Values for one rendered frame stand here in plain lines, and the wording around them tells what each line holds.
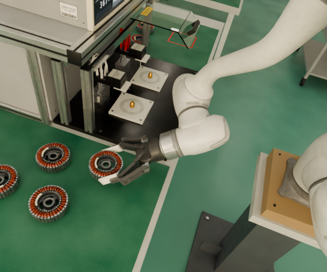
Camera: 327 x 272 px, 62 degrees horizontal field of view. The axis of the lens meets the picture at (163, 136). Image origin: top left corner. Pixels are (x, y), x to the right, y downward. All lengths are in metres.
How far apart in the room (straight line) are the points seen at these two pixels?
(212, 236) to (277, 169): 0.80
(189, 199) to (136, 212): 0.98
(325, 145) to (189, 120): 0.40
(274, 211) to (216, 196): 0.97
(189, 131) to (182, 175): 1.17
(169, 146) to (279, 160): 0.49
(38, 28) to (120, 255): 0.73
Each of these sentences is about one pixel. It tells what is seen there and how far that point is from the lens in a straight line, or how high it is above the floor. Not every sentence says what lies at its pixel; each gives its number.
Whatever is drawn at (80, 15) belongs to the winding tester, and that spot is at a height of 1.16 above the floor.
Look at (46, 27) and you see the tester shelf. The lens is 0.99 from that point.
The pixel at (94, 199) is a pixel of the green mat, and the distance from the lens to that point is 0.93.
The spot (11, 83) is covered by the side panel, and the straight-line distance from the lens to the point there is 1.14.
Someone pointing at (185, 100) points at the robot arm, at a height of 1.03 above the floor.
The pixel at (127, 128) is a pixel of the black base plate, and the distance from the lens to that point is 1.10.
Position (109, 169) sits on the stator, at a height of 0.80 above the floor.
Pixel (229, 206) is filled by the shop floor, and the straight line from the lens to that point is 1.93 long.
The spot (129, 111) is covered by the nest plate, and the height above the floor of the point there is 0.78.
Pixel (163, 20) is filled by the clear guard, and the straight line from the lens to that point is 1.23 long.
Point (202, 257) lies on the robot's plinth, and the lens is 1.70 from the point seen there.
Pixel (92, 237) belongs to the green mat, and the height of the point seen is 0.75.
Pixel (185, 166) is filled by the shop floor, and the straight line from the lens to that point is 2.00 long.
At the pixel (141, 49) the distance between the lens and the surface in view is 1.29.
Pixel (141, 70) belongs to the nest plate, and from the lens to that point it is 1.40.
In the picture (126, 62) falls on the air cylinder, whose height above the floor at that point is 0.82.
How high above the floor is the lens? 1.56
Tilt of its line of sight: 46 degrees down
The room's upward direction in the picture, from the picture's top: 13 degrees clockwise
